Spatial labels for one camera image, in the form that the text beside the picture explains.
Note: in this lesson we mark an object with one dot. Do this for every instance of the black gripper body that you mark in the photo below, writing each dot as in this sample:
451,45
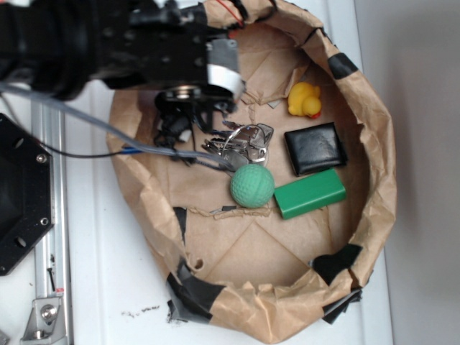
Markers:
140,44

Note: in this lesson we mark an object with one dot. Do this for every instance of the taped grey gripper finger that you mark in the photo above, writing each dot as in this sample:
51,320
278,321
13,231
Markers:
223,66

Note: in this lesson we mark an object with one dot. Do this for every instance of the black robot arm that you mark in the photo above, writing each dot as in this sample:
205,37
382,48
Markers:
56,47

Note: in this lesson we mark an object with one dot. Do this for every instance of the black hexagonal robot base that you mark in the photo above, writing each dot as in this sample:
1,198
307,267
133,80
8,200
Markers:
26,194

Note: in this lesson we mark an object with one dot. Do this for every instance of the green dimpled ball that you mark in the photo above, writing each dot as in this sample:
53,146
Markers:
252,186

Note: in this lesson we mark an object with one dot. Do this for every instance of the silver key bunch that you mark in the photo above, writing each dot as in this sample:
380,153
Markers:
242,144

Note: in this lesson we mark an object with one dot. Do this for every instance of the yellow rubber duck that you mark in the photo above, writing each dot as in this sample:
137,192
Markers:
304,100

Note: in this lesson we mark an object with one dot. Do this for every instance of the black leather wallet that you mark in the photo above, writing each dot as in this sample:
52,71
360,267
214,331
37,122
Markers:
315,149

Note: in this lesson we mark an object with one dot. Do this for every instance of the green rectangular block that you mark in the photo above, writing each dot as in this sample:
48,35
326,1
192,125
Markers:
310,193

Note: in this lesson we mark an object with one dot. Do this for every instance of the brown paper bag bowl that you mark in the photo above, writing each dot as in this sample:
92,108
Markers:
248,269

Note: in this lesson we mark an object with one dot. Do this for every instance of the aluminium extrusion rail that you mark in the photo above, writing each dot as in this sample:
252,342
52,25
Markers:
51,259

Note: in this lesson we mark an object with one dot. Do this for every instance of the metal corner bracket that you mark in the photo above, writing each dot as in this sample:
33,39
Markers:
46,324

